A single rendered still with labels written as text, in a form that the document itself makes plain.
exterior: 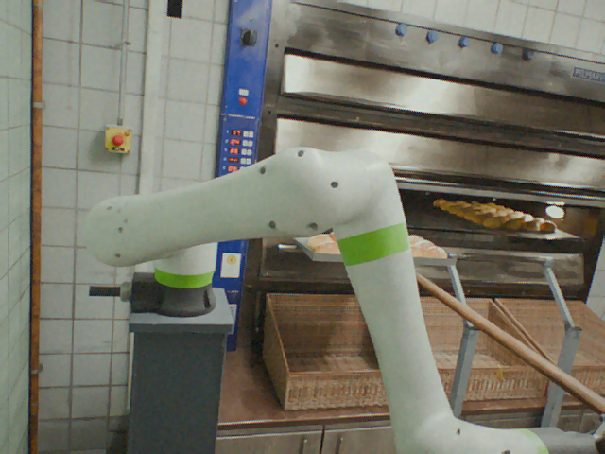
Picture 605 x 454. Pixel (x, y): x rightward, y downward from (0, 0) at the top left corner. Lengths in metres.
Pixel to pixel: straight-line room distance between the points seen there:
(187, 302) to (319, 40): 1.39
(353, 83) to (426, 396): 1.59
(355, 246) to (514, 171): 1.91
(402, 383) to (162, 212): 0.46
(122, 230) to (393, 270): 0.45
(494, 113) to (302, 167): 1.94
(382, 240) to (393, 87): 1.55
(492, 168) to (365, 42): 0.87
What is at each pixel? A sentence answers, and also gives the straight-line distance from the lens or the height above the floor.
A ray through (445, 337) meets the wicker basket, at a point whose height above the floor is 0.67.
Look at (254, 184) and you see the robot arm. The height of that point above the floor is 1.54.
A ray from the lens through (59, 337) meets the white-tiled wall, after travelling 2.30.
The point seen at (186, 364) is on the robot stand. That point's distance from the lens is 1.10.
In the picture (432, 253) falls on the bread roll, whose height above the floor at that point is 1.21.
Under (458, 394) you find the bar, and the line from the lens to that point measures 2.07.
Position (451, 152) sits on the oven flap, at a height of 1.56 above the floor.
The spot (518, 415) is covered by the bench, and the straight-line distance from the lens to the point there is 2.40.
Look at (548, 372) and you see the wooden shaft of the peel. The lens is 1.16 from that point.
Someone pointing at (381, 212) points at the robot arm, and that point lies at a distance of 0.77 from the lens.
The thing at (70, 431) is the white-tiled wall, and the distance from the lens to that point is 2.52.
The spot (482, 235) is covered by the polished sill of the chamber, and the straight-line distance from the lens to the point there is 2.61.
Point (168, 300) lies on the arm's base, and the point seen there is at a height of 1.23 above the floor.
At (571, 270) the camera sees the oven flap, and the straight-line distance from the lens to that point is 3.04.
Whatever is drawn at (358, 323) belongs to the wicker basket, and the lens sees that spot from 2.37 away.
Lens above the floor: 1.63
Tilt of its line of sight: 12 degrees down
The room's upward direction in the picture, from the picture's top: 8 degrees clockwise
